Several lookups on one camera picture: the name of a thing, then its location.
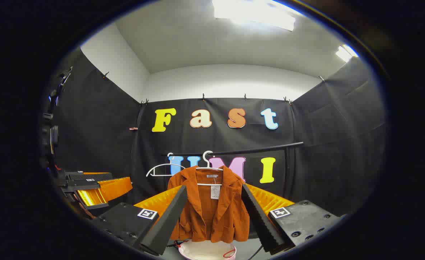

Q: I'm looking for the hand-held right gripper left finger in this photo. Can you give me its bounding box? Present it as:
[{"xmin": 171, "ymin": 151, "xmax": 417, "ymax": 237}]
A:
[{"xmin": 90, "ymin": 185, "xmax": 188, "ymax": 256}]

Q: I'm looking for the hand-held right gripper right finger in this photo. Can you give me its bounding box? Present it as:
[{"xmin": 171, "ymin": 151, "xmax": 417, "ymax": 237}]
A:
[{"xmin": 241, "ymin": 183, "xmax": 345, "ymax": 255}]

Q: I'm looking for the white plastic hanger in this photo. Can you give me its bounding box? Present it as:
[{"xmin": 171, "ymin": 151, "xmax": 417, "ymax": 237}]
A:
[
  {"xmin": 146, "ymin": 152, "xmax": 186, "ymax": 178},
  {"xmin": 196, "ymin": 151, "xmax": 224, "ymax": 187}
]

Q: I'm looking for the white pink laundry hamper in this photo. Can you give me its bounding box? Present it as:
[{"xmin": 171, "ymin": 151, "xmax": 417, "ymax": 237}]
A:
[{"xmin": 178, "ymin": 240, "xmax": 237, "ymax": 260}]

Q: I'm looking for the black backdrop cloth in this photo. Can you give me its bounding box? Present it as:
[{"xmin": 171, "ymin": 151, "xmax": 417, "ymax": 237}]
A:
[{"xmin": 45, "ymin": 47, "xmax": 388, "ymax": 217}]

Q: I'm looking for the black clothes rack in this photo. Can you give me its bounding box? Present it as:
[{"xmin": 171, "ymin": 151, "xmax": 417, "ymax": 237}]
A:
[{"xmin": 161, "ymin": 142, "xmax": 304, "ymax": 199}]

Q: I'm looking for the large ceiling light panel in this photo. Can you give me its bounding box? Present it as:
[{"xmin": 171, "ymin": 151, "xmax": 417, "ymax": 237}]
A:
[{"xmin": 212, "ymin": 0, "xmax": 297, "ymax": 32}]

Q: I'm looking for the small ceiling light panel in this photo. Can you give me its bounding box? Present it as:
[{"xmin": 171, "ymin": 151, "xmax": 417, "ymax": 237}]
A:
[{"xmin": 335, "ymin": 44, "xmax": 359, "ymax": 63}]

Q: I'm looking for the orange corduroy jacket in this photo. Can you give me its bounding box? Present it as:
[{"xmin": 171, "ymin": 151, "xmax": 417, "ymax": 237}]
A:
[{"xmin": 167, "ymin": 165, "xmax": 250, "ymax": 243}]

